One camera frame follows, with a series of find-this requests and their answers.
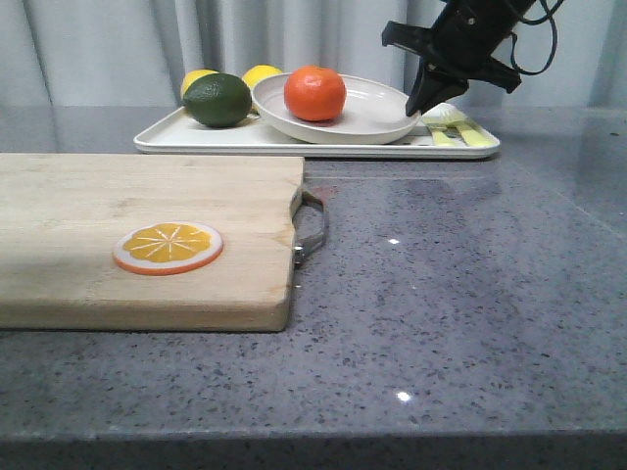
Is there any yellow lemon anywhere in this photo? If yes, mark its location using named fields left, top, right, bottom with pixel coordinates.
left=180, top=69, right=217, bottom=100
left=242, top=65, right=282, bottom=93

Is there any white rectangular tray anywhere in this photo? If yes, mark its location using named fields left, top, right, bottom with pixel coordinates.
left=133, top=108, right=501, bottom=161

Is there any beige round plate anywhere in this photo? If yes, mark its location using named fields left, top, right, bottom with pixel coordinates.
left=252, top=73, right=421, bottom=145

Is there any grey curtain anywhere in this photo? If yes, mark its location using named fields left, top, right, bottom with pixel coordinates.
left=1, top=1, right=626, bottom=109

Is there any yellow-green plastic knife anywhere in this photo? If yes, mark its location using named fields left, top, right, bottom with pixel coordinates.
left=421, top=103, right=463, bottom=147

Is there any green lime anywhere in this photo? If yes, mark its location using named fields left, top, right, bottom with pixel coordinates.
left=182, top=72, right=252, bottom=128

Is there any yellow-green plastic fork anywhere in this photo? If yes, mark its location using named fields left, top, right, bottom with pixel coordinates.
left=442, top=108, right=492, bottom=147

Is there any orange mandarin fruit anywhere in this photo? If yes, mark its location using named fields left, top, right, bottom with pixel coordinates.
left=283, top=66, right=347, bottom=121

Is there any yellow lemon left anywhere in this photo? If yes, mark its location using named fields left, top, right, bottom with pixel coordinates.
left=180, top=69, right=217, bottom=100

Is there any yellow lemon right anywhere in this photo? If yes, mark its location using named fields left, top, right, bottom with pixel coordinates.
left=242, top=65, right=282, bottom=93

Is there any black cable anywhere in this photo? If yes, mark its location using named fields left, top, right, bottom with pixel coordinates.
left=504, top=0, right=564, bottom=76

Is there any orange slice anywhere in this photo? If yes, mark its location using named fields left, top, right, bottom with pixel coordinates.
left=112, top=221, right=224, bottom=276

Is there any wooden cutting board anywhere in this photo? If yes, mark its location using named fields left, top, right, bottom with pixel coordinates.
left=1, top=154, right=304, bottom=331

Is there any metal cutting board handle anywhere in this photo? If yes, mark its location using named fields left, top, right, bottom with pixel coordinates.
left=292, top=189, right=329, bottom=267

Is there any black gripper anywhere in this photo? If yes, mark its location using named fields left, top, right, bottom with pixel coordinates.
left=381, top=1, right=532, bottom=117

